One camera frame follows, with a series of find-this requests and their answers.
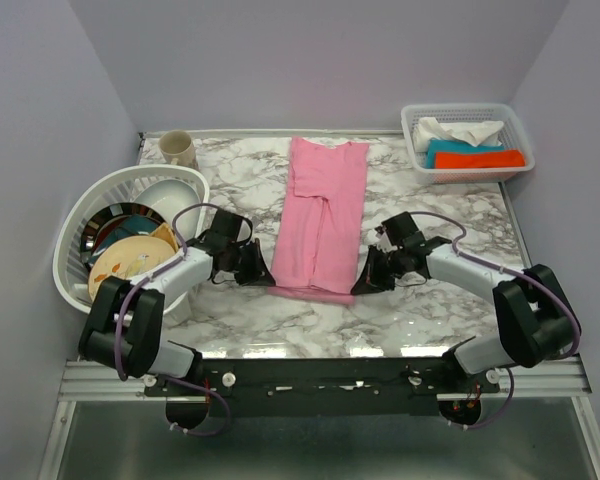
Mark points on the white plastic mesh basket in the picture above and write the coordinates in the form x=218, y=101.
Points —
x=512, y=136

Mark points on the teal folded t shirt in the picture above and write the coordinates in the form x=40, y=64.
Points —
x=445, y=146

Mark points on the beige ceramic mug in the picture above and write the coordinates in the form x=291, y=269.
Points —
x=177, y=148

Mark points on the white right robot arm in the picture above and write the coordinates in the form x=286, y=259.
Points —
x=535, y=321

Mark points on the teal ceramic plate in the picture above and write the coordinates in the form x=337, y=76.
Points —
x=133, y=225

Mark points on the white folded t shirt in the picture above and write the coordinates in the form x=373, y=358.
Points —
x=475, y=134

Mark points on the tan scalloped dish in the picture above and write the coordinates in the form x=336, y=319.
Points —
x=165, y=233

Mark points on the pink t shirt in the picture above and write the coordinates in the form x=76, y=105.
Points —
x=317, y=248

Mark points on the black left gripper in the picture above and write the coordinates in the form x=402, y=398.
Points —
x=258, y=274

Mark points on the dark striped rim plate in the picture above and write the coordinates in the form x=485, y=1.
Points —
x=103, y=218

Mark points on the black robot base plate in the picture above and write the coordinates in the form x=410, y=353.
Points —
x=339, y=387

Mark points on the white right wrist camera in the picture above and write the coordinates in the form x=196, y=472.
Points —
x=383, y=242

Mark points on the orange folded t shirt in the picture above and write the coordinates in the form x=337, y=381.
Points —
x=484, y=160

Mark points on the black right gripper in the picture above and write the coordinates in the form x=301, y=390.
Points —
x=371, y=280

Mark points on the aluminium frame rail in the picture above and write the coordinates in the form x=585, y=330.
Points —
x=90, y=382

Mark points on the beige bird pattern plate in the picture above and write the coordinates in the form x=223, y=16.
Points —
x=127, y=258

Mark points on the white ceramic bowl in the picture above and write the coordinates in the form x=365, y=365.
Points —
x=168, y=198

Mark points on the white oval dish basket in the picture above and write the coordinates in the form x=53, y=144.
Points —
x=69, y=272

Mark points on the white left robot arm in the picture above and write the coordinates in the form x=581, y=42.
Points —
x=123, y=329

